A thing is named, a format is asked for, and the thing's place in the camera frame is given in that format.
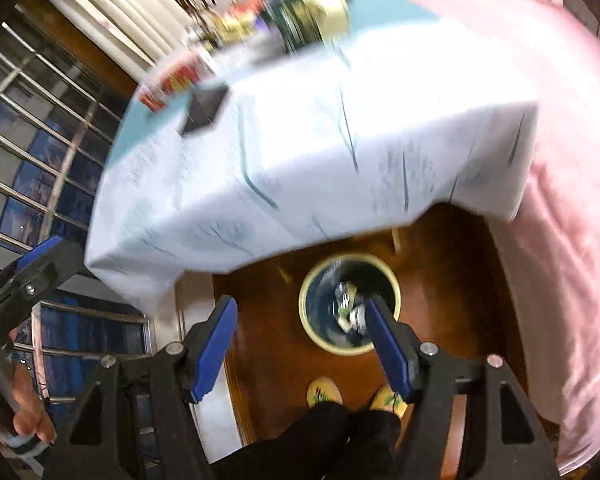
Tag red pink snack box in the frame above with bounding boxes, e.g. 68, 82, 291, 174
136, 51, 213, 113

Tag black packet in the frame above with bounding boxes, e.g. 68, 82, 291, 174
181, 84, 230, 136

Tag cream green carton box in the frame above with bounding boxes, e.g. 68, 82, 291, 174
259, 0, 350, 54

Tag yellow rimmed trash bin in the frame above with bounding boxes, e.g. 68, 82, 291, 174
298, 252, 401, 356

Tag person's left hand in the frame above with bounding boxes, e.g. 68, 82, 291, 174
7, 326, 57, 444

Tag right yellow slipper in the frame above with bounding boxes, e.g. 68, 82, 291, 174
370, 385, 408, 418

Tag yellow slipper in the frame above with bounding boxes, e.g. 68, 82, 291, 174
370, 385, 408, 418
306, 376, 342, 408

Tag left yellow slipper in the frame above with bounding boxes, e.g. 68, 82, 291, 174
306, 376, 342, 408

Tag black trousers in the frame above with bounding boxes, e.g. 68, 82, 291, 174
211, 401, 401, 479

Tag metal window grille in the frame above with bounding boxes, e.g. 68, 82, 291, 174
0, 16, 151, 416

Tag tree pattern tablecloth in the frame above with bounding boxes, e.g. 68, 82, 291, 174
85, 0, 539, 314

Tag pink bed blanket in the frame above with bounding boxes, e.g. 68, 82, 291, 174
329, 0, 600, 476

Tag cream curtain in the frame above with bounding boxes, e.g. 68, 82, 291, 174
48, 0, 192, 81

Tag black gold crumpled wrapper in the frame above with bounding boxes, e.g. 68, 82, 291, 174
189, 9, 257, 52

